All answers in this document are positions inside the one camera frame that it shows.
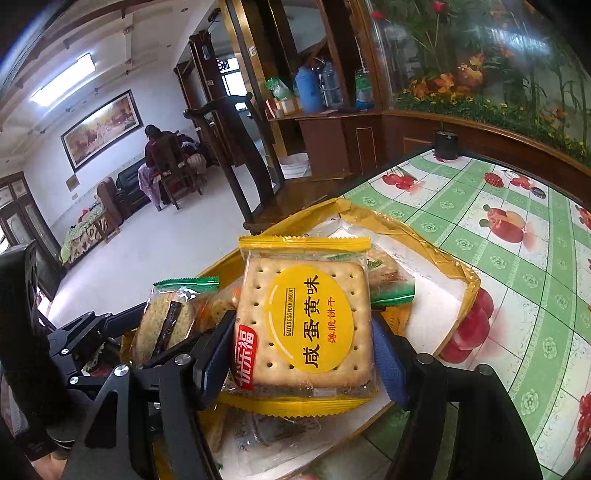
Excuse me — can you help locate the ceiling fluorescent light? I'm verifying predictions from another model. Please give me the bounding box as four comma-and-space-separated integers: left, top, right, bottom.
31, 53, 95, 107

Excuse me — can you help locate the green-edged sesame cracker packet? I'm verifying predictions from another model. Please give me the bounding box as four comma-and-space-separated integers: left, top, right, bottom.
131, 277, 219, 367

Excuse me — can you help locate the green fruit-pattern tablecloth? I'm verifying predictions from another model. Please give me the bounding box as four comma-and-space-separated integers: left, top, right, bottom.
346, 152, 590, 479

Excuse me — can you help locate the blue thermos jug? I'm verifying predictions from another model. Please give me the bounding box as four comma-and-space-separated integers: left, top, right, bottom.
295, 66, 324, 114

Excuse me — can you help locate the yellow rectangular snack tray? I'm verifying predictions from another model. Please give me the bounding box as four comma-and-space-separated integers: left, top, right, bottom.
119, 197, 482, 480

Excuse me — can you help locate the person's left hand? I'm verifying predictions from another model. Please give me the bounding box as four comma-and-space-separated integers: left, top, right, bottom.
32, 454, 67, 480

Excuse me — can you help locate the dark wooden chair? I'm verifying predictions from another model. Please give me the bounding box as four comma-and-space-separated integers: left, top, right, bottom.
183, 93, 349, 235

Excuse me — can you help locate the seated person in dark red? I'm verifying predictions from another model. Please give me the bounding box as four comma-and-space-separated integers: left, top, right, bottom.
137, 124, 182, 211

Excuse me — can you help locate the small black cylinder on table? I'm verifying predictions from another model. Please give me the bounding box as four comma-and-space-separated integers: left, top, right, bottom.
434, 129, 459, 161

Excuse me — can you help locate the framed landscape painting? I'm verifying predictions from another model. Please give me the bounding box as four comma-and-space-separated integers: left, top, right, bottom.
60, 90, 143, 173

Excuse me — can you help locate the flower mural glass panel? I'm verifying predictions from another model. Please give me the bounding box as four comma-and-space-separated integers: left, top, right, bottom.
365, 1, 590, 164

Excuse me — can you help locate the yellow salted egg biscuit packet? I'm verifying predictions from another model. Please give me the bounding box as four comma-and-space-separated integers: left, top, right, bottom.
219, 235, 379, 418

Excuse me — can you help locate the wooden sideboard cabinet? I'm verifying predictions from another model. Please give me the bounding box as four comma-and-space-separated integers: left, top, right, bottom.
270, 110, 590, 202

